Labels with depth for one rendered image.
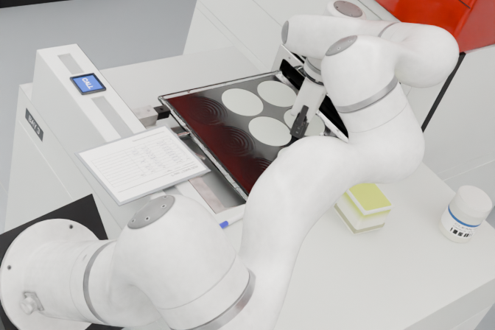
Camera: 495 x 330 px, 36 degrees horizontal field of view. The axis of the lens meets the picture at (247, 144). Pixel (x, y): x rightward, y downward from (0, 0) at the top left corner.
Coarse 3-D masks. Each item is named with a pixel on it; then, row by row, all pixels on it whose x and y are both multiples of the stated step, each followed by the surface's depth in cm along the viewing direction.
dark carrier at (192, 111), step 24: (192, 96) 173; (216, 96) 176; (192, 120) 167; (216, 120) 169; (240, 120) 171; (216, 144) 163; (240, 144) 165; (264, 144) 167; (288, 144) 169; (240, 168) 159; (264, 168) 161
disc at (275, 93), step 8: (264, 88) 183; (272, 88) 184; (280, 88) 185; (288, 88) 186; (264, 96) 181; (272, 96) 182; (280, 96) 183; (288, 96) 184; (296, 96) 184; (272, 104) 179; (280, 104) 180; (288, 104) 181
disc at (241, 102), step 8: (232, 88) 180; (224, 96) 176; (232, 96) 177; (240, 96) 178; (248, 96) 179; (256, 96) 180; (224, 104) 174; (232, 104) 175; (240, 104) 176; (248, 104) 177; (256, 104) 178; (240, 112) 174; (248, 112) 174; (256, 112) 175
